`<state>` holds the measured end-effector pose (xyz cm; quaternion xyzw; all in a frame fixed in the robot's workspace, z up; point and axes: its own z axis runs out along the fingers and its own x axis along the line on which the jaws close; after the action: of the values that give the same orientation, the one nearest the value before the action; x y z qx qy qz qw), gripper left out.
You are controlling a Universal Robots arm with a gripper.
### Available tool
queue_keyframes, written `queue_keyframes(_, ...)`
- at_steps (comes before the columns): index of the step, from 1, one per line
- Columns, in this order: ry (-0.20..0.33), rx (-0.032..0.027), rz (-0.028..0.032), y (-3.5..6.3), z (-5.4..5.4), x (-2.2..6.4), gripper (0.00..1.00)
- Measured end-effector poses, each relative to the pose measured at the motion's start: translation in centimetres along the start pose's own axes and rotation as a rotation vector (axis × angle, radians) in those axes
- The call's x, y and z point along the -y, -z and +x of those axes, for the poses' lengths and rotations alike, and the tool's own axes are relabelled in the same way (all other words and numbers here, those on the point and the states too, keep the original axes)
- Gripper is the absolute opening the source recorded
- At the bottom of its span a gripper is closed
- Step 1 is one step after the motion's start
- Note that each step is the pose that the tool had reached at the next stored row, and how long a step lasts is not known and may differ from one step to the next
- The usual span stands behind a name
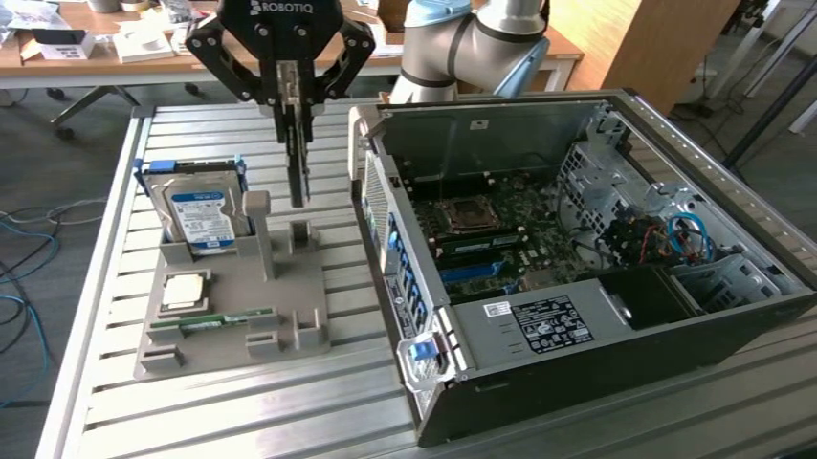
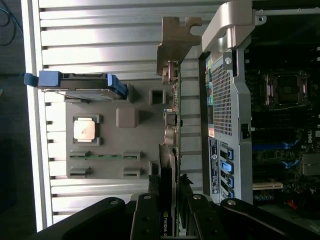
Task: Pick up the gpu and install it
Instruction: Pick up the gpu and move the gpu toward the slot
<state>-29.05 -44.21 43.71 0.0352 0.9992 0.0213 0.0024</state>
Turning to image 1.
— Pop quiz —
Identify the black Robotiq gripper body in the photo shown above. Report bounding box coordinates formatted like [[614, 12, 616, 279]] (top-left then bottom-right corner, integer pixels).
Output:
[[216, 0, 346, 64]]

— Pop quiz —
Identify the black Nvidia graphics card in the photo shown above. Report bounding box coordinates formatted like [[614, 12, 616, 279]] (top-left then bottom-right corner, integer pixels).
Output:
[[278, 59, 315, 209]]

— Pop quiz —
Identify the white paper stack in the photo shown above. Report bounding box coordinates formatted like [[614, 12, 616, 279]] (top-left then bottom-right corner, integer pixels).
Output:
[[366, 26, 406, 59]]

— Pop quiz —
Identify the small white labelled box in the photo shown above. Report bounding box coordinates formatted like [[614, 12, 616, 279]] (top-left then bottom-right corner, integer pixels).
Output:
[[168, 27, 194, 57]]

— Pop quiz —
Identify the brown cardboard box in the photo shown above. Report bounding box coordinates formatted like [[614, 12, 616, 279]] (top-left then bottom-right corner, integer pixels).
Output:
[[377, 0, 410, 33]]

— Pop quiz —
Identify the white flat box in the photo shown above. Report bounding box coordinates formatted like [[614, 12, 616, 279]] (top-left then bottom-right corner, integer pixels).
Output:
[[112, 21, 176, 65]]

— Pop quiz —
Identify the white box black lid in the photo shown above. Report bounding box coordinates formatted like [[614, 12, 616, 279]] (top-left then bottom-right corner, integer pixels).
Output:
[[31, 28, 98, 62]]

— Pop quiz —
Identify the black office chair base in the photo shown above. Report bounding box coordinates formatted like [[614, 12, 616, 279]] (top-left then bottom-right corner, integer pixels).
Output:
[[48, 84, 143, 141]]

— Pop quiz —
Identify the clear plastic bag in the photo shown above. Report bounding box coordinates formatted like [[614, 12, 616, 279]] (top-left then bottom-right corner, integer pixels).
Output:
[[0, 0, 71, 33]]

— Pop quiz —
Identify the metal CPU socket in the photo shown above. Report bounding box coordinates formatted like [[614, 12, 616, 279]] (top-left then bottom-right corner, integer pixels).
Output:
[[433, 198, 503, 235]]

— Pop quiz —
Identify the green RAM stick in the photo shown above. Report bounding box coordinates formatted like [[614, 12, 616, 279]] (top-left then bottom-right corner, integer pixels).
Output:
[[451, 234, 518, 251], [151, 307, 278, 332]]

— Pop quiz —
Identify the silver CPU chip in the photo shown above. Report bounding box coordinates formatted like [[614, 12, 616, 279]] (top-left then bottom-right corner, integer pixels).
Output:
[[160, 273, 208, 307]]

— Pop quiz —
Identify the wooden cabinet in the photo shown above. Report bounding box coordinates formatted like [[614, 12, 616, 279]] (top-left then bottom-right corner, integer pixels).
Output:
[[549, 0, 745, 116]]

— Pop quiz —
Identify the blue expansion slot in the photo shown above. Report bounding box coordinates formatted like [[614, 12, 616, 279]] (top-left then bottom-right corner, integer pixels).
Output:
[[438, 265, 506, 284]]

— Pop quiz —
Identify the green motherboard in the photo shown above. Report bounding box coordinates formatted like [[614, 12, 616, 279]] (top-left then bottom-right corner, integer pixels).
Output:
[[407, 176, 614, 307]]

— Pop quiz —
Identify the grey plastic parts rack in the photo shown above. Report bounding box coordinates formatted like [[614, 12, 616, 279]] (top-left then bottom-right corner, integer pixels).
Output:
[[131, 189, 334, 382]]

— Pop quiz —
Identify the grey power supply unit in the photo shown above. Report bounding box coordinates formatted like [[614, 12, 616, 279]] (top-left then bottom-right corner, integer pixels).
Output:
[[446, 279, 640, 372]]

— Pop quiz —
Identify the blue case release latch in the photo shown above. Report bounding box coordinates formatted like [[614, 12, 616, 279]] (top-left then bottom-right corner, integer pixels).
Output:
[[407, 339, 443, 361]]

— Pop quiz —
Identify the black open PC case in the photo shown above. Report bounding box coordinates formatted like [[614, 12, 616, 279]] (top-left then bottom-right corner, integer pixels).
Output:
[[347, 88, 817, 448]]

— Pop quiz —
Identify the silver disk bay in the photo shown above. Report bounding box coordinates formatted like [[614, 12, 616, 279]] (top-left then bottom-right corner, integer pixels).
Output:
[[673, 254, 784, 312]]

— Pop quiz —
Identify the wooden desk white frame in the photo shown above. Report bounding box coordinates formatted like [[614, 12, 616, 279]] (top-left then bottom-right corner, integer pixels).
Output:
[[0, 0, 239, 104], [235, 0, 586, 104]]

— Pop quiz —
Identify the hard disk with blue bracket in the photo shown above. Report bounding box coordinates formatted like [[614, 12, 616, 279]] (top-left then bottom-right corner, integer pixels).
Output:
[[134, 155, 251, 259]]

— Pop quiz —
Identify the white floor cable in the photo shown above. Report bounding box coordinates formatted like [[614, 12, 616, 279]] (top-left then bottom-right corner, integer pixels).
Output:
[[0, 197, 108, 227]]

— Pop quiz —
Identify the blue disk wire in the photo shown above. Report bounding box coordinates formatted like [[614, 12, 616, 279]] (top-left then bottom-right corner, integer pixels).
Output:
[[666, 212, 717, 263]]

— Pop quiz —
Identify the blue floor cable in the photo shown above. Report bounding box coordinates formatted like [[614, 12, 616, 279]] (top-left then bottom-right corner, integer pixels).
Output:
[[0, 212, 60, 408]]

